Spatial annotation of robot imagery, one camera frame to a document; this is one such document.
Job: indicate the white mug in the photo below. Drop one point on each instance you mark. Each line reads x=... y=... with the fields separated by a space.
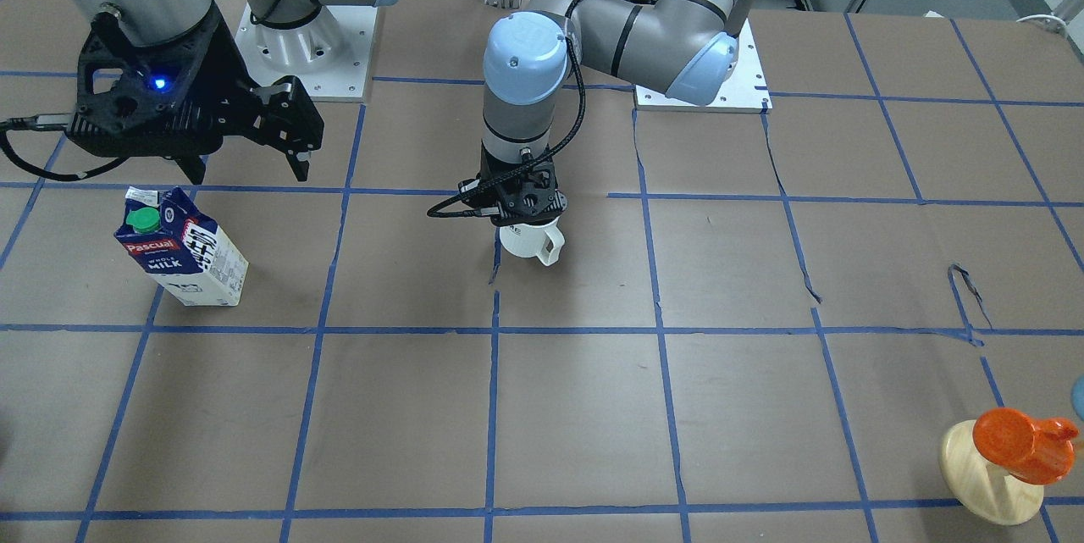
x=541 y=241

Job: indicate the orange mug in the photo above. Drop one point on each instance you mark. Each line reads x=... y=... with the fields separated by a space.
x=1035 y=451

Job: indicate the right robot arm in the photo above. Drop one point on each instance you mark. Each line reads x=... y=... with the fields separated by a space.
x=153 y=22

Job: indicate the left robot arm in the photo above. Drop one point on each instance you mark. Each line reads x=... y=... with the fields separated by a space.
x=683 y=49

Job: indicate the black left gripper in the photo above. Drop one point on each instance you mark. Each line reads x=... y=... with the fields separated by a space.
x=549 y=185

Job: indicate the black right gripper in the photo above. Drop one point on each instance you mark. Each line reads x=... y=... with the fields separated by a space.
x=227 y=60

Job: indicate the blue object at edge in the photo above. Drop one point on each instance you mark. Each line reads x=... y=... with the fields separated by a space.
x=1077 y=397

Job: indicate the Pascual milk carton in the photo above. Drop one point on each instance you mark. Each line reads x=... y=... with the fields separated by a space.
x=181 y=248

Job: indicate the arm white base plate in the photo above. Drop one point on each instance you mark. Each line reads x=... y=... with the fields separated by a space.
x=726 y=77
x=331 y=55

